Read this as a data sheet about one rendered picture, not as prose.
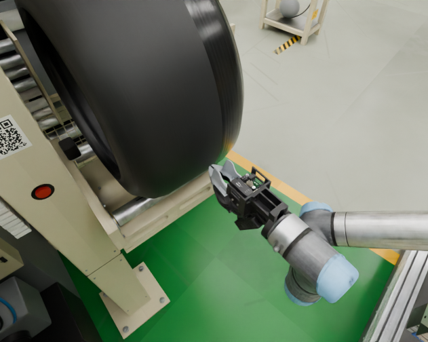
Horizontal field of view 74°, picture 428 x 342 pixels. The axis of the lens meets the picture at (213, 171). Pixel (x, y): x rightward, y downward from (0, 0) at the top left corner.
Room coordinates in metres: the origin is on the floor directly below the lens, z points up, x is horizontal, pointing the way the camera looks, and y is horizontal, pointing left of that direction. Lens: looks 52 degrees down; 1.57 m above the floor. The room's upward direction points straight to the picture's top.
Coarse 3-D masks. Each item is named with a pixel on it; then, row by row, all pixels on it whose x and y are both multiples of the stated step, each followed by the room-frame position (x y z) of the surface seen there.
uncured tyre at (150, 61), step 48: (48, 0) 0.45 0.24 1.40; (96, 0) 0.44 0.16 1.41; (144, 0) 0.46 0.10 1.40; (192, 0) 0.50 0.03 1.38; (48, 48) 0.71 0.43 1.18; (96, 48) 0.39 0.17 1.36; (144, 48) 0.40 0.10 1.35; (192, 48) 0.44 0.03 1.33; (96, 96) 0.36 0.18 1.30; (144, 96) 0.36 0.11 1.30; (192, 96) 0.39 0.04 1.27; (240, 96) 0.46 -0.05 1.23; (96, 144) 0.56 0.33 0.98; (144, 144) 0.33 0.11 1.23; (192, 144) 0.37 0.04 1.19; (144, 192) 0.34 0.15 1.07
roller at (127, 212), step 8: (184, 184) 0.48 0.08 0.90; (136, 200) 0.41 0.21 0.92; (144, 200) 0.41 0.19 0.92; (152, 200) 0.42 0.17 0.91; (160, 200) 0.43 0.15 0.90; (120, 208) 0.39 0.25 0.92; (128, 208) 0.39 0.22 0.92; (136, 208) 0.39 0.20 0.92; (144, 208) 0.40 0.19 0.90; (120, 216) 0.36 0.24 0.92; (128, 216) 0.37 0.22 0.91; (120, 224) 0.35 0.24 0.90
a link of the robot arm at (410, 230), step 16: (304, 208) 0.34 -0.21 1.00; (320, 208) 0.33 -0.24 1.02; (320, 224) 0.29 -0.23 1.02; (336, 224) 0.28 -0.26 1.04; (352, 224) 0.27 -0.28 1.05; (368, 224) 0.26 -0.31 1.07; (384, 224) 0.26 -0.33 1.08; (400, 224) 0.25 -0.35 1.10; (416, 224) 0.24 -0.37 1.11; (336, 240) 0.25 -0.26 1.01; (352, 240) 0.25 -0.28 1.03; (368, 240) 0.24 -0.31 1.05; (384, 240) 0.23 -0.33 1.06; (400, 240) 0.23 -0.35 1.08; (416, 240) 0.22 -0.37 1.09
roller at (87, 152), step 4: (84, 144) 0.62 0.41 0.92; (88, 144) 0.62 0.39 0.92; (80, 148) 0.60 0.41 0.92; (84, 148) 0.60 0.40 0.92; (88, 148) 0.60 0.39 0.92; (84, 152) 0.59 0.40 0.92; (88, 152) 0.59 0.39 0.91; (92, 152) 0.60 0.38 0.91; (80, 156) 0.58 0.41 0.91; (84, 156) 0.58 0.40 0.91; (88, 156) 0.59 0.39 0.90; (76, 160) 0.57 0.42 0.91; (80, 160) 0.57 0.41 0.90; (84, 160) 0.58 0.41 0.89
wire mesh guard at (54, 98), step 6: (234, 24) 1.25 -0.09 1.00; (234, 30) 1.25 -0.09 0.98; (234, 36) 1.25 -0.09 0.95; (54, 96) 0.76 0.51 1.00; (42, 108) 0.73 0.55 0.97; (48, 132) 0.72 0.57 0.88; (66, 132) 0.75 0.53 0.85; (60, 138) 0.73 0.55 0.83; (84, 138) 0.78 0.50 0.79; (78, 168) 0.73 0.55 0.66
